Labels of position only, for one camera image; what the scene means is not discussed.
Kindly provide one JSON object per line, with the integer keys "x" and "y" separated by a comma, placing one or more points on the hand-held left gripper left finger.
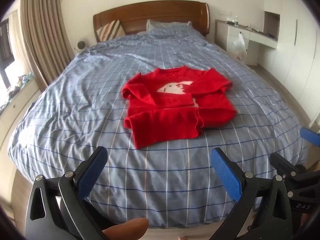
{"x": 93, "y": 171}

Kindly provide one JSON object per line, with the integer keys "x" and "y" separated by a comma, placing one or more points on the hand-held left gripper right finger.
{"x": 227, "y": 175}

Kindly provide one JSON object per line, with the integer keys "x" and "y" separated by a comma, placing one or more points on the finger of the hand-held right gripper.
{"x": 310, "y": 135}
{"x": 283, "y": 163}

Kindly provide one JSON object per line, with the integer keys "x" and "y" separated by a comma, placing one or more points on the red knit sweater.
{"x": 170, "y": 120}

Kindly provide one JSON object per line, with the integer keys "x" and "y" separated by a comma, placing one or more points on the person's left hand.
{"x": 126, "y": 228}

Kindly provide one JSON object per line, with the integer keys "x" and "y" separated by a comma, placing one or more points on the blue plaid duvet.
{"x": 100, "y": 105}

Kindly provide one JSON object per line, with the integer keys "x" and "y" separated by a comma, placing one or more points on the white wardrobe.
{"x": 295, "y": 55}

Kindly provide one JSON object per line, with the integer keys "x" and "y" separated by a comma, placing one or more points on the white window cabinet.
{"x": 17, "y": 105}

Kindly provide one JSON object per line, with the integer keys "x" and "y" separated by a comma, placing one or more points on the white plastic bag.
{"x": 240, "y": 47}

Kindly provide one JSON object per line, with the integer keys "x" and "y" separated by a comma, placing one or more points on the windowsill clutter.
{"x": 21, "y": 81}

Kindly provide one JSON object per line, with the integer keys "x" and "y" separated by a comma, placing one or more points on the small white fan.
{"x": 80, "y": 46}

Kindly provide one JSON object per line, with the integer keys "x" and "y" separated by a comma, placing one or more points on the white desk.
{"x": 235, "y": 33}

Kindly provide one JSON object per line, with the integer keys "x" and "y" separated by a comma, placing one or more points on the clear bottle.
{"x": 235, "y": 20}

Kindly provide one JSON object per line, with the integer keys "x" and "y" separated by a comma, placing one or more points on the striped pillow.
{"x": 110, "y": 31}

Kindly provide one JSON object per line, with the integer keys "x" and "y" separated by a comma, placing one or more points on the window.
{"x": 5, "y": 50}

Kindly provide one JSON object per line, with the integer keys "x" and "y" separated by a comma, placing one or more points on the beige curtain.
{"x": 42, "y": 30}

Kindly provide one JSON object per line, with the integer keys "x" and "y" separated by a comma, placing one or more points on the white pillow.
{"x": 160, "y": 24}

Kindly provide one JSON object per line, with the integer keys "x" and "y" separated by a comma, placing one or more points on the wooden headboard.
{"x": 150, "y": 15}

